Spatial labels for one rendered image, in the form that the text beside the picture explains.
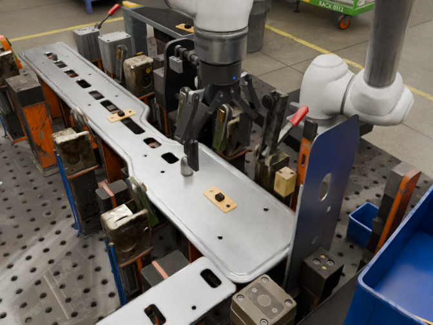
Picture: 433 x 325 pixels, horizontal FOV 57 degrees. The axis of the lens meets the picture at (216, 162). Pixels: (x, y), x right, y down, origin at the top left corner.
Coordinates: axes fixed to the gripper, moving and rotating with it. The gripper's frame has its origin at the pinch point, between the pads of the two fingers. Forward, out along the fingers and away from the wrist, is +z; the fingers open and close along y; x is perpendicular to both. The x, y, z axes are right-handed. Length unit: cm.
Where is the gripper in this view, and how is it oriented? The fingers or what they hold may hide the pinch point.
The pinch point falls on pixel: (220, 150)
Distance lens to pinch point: 81.6
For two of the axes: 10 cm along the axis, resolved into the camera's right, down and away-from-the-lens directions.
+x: 6.2, 4.8, -6.2
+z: 0.0, 7.9, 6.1
